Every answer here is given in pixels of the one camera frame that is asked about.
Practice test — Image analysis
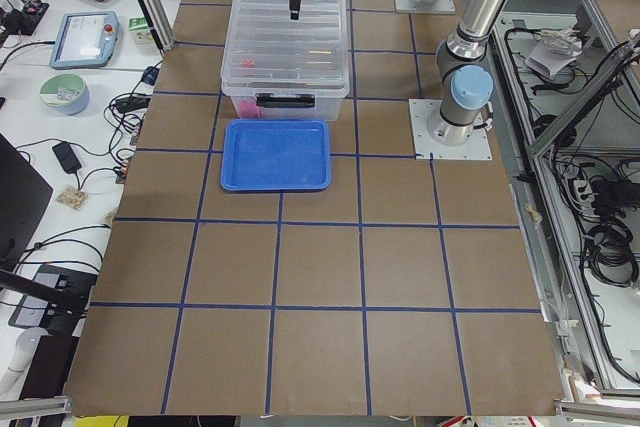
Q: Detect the clear plastic box lid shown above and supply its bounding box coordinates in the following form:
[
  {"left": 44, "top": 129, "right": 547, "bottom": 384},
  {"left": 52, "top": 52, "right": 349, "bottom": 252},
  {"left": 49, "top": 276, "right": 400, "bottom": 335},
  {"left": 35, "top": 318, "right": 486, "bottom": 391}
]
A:
[{"left": 221, "top": 0, "right": 350, "bottom": 89}]

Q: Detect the clear plastic storage box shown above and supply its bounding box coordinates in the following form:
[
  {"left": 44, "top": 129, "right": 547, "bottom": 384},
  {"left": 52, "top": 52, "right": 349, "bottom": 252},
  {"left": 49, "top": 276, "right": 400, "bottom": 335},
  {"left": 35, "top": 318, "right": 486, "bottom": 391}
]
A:
[{"left": 220, "top": 0, "right": 351, "bottom": 123}]

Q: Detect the blue plastic tray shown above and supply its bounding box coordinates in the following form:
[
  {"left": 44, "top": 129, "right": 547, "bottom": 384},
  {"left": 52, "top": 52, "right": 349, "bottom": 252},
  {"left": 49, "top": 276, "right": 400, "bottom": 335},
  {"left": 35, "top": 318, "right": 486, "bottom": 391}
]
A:
[{"left": 220, "top": 119, "right": 332, "bottom": 192}]

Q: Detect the green white carton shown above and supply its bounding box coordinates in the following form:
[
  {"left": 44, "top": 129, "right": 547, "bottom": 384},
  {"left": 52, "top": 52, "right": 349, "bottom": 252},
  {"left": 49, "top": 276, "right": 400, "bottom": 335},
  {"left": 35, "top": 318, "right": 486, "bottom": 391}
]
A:
[{"left": 127, "top": 17, "right": 154, "bottom": 45}]

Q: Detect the black power adapter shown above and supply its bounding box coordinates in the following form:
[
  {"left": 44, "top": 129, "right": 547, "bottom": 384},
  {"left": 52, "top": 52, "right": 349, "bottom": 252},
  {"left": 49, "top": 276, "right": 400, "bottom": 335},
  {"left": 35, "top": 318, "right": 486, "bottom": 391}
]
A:
[{"left": 52, "top": 141, "right": 82, "bottom": 174}]

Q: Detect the black monitor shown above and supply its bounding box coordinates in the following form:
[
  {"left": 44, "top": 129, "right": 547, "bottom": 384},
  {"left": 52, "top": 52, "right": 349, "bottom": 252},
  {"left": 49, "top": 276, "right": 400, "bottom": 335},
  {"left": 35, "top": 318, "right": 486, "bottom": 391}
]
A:
[{"left": 0, "top": 136, "right": 53, "bottom": 271}]

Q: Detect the black box latch handle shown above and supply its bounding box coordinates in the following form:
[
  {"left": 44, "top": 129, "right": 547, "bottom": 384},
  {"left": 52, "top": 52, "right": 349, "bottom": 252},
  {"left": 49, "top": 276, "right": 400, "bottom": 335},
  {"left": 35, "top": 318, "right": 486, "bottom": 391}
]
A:
[{"left": 256, "top": 93, "right": 315, "bottom": 109}]

